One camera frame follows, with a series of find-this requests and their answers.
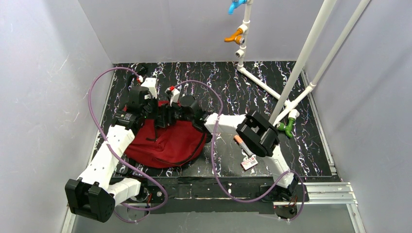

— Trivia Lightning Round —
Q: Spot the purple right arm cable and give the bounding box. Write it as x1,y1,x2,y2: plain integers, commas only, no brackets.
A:
167,80,306,222

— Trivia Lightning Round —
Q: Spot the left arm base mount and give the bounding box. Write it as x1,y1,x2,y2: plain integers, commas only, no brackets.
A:
131,181,165,219

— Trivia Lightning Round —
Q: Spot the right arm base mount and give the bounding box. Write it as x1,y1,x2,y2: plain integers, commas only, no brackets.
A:
260,183,309,220

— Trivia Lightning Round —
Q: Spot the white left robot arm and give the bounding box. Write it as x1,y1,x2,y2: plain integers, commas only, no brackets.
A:
65,85,157,222

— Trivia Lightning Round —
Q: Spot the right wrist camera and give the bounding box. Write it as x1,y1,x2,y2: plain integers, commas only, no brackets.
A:
165,86,180,106

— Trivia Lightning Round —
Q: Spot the aluminium front rail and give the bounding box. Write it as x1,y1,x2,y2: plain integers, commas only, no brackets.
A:
61,182,366,233

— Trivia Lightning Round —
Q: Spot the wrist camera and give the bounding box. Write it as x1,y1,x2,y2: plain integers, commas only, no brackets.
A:
165,86,180,106
137,76,158,99

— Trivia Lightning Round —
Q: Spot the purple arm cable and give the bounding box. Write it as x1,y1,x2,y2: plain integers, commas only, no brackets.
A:
87,67,169,224
167,80,306,222

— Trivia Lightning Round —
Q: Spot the green pipe valve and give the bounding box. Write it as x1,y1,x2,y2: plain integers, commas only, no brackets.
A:
276,117,296,138

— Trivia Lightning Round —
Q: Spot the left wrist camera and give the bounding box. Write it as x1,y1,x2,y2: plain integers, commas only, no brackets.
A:
137,76,158,99

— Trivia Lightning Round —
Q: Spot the red student backpack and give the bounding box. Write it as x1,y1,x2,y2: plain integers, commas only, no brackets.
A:
125,101,212,168

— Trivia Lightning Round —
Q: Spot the orange pipe valve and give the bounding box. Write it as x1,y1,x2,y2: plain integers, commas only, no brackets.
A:
224,28,245,46

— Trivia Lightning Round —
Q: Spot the blue pipe valve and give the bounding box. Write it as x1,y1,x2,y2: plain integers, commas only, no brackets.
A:
228,0,248,15

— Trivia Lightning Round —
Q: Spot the red white eraser box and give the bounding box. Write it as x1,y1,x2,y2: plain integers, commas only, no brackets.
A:
240,156,258,171

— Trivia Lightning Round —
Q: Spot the white PVC pipe frame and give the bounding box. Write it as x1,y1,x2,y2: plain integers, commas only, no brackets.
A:
235,0,370,124

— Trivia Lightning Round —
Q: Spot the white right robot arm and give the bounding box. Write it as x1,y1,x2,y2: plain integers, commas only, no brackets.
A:
156,95,298,190

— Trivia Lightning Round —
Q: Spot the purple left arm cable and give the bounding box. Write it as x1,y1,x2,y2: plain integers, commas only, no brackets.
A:
87,67,169,224

